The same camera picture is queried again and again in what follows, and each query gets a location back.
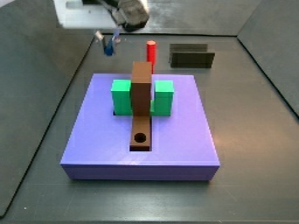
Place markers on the red peg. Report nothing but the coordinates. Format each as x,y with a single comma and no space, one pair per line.
151,51

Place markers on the green U-shaped block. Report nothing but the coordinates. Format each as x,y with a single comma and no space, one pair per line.
161,103

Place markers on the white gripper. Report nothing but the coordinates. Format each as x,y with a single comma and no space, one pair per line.
76,15

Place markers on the black angled fixture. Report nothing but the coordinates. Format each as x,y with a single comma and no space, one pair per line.
190,56

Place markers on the purple base block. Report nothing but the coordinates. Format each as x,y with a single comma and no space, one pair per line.
183,153

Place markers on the brown L-shaped block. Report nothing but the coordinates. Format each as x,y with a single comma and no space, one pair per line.
141,103

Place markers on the blue peg object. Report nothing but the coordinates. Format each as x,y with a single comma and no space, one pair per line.
110,48

